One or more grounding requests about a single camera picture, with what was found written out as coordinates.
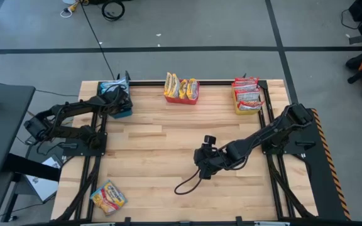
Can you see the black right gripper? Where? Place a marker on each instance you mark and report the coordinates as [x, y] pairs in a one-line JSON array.
[[206, 161]]

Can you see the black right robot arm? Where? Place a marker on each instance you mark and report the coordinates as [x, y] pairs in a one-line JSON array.
[[275, 128]]

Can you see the black flat bar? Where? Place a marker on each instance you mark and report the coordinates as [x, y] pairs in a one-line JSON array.
[[31, 168]]

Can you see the black aluminium table frame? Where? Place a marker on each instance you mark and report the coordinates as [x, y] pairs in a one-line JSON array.
[[149, 83]]

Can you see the yellow plastic bin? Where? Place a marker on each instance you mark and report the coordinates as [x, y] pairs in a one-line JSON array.
[[242, 111]]

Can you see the red Maruchan noodle pack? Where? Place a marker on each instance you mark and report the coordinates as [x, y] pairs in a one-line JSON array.
[[247, 95], [245, 79], [244, 86], [250, 105]]

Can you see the black hazard-striped floor mat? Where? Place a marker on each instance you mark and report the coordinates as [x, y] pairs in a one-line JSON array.
[[322, 175]]

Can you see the blue plastic bin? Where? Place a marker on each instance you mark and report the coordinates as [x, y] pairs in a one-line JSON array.
[[121, 113]]

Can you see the black desk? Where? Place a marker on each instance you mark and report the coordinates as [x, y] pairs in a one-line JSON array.
[[2, 132]]

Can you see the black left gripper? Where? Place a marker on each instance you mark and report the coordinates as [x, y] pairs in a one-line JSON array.
[[119, 99]]

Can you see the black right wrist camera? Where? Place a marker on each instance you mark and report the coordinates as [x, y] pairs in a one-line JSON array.
[[210, 140]]

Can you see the white printed sheet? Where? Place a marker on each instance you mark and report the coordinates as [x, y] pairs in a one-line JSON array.
[[44, 185]]

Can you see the red plastic bin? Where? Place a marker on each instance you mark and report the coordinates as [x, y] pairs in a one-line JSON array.
[[181, 101]]

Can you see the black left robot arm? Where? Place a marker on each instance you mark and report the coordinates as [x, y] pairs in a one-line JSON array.
[[74, 108]]

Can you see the yellow Maruchan noodle pack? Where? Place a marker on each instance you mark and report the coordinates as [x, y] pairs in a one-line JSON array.
[[193, 89], [175, 86], [183, 89], [167, 84]]

